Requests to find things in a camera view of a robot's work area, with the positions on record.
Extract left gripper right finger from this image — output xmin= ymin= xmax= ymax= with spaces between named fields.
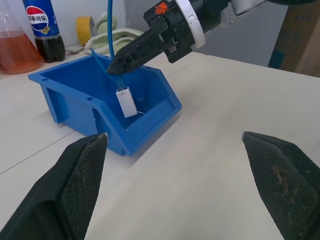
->
xmin=240 ymin=130 xmax=320 ymax=240

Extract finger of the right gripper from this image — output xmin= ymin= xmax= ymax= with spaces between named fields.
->
xmin=109 ymin=28 xmax=165 ymax=72
xmin=106 ymin=41 xmax=168 ymax=76

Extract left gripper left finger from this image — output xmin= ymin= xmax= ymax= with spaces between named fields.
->
xmin=0 ymin=132 xmax=109 ymax=240

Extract blue network cable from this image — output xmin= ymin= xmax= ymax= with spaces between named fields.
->
xmin=106 ymin=0 xmax=127 ymax=90

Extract white coupler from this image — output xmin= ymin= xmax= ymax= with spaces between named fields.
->
xmin=115 ymin=86 xmax=139 ymax=119

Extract blue plastic bin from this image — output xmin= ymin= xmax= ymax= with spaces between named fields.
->
xmin=27 ymin=54 xmax=183 ymax=158

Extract pale green towel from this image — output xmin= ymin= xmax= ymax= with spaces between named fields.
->
xmin=83 ymin=12 xmax=145 ymax=56

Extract yellow tape roll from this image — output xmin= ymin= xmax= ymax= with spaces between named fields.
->
xmin=75 ymin=15 xmax=96 ymax=47

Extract Pepsi cola bottle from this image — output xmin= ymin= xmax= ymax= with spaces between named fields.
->
xmin=21 ymin=0 xmax=67 ymax=64

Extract flask with orange liquid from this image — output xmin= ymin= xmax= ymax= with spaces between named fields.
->
xmin=0 ymin=0 xmax=44 ymax=75

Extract brown cardboard box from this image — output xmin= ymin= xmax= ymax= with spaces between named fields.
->
xmin=267 ymin=3 xmax=320 ymax=79

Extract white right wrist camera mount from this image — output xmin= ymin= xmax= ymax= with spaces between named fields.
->
xmin=174 ymin=0 xmax=207 ymax=50

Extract thin dark blue strap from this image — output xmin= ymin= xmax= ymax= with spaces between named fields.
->
xmin=89 ymin=47 xmax=120 ymax=86

